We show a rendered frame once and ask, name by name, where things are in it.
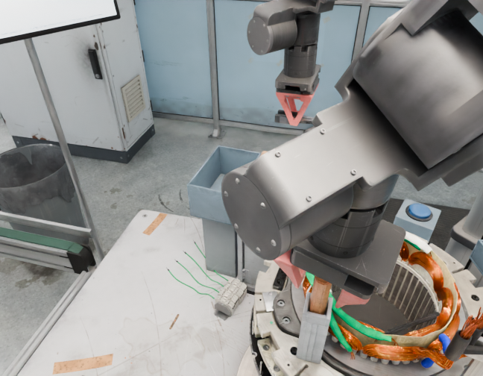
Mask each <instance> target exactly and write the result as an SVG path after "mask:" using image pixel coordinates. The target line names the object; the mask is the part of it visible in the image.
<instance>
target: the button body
mask: <svg viewBox="0 0 483 376"><path fill-rule="evenodd" d="M415 203H419V202H416V201H412V200H410V199H407V198H406V199H405V201H404V202H403V203H402V206H401V208H400V209H399V211H398V213H397V215H396V217H395V220H394V225H397V226H400V227H401V228H404V229H405V231H407V232H409V233H411V234H414V235H416V236H418V237H420V238H422V239H424V240H426V241H429V239H430V237H431V235H432V232H433V230H434V228H435V225H436V223H437V220H438V218H439V215H440V214H441V210H439V209H436V208H433V207H430V206H427V205H426V206H427V207H428V208H429V209H430V210H431V211H432V214H433V217H432V219H431V220H430V221H427V222H419V221H416V220H413V219H411V218H410V217H409V216H408V215H407V214H406V212H405V209H406V207H407V206H409V205H410V204H415ZM419 204H420V203H419Z"/></svg>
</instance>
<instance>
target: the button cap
mask: <svg viewBox="0 0 483 376"><path fill-rule="evenodd" d="M408 211H409V213H410V214H411V215H412V216H414V217H417V218H419V219H427V218H429V217H430V215H431V210H430V209H429V208H428V207H427V206H426V205H424V204H419V203H415V204H411V205H410V206H409V209H408Z"/></svg>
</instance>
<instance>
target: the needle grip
mask: <svg viewBox="0 0 483 376"><path fill-rule="evenodd" d="M331 286H332V284H331V283H329V282H327V281H325V280H323V279H321V278H319V277H317V276H315V278H314V283H313V287H312V294H311V298H310V302H309V312H312V313H317V314H321V315H324V313H325V309H326V304H327V301H328V297H329V292H330V289H331Z"/></svg>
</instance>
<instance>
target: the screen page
mask: <svg viewBox="0 0 483 376"><path fill-rule="evenodd" d="M114 15H117V14H116V9H115V6H114V3H113V0H0V39H1V38H5V37H12V36H16V35H20V34H26V33H30V32H34V31H41V30H45V29H49V28H56V27H60V26H63V25H70V24H74V23H78V22H85V21H89V20H92V19H99V18H103V17H107V16H114Z"/></svg>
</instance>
